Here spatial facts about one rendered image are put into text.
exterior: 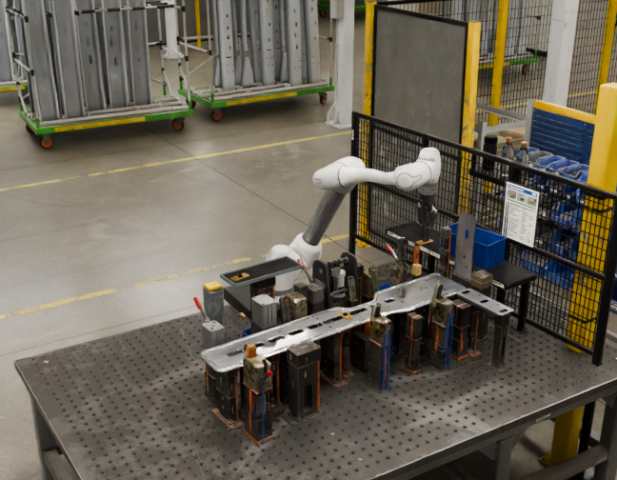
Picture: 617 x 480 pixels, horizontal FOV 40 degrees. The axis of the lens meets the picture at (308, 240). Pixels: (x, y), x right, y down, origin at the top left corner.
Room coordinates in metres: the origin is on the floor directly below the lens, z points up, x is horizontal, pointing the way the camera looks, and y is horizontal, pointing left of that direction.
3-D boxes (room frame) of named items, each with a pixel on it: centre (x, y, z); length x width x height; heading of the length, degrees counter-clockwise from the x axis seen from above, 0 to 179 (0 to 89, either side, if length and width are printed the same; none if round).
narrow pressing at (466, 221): (3.84, -0.77, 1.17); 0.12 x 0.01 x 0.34; 36
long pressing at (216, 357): (3.41, -0.16, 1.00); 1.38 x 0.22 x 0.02; 126
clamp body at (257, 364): (2.93, 0.20, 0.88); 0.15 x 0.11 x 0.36; 36
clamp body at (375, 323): (3.32, -0.32, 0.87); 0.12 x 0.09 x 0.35; 36
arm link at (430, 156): (3.69, -0.54, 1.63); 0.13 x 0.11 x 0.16; 145
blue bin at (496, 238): (4.03, -0.84, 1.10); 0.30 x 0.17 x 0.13; 43
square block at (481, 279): (3.75, -0.84, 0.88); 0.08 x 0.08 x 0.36; 36
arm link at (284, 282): (4.14, 0.15, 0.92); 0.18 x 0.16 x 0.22; 145
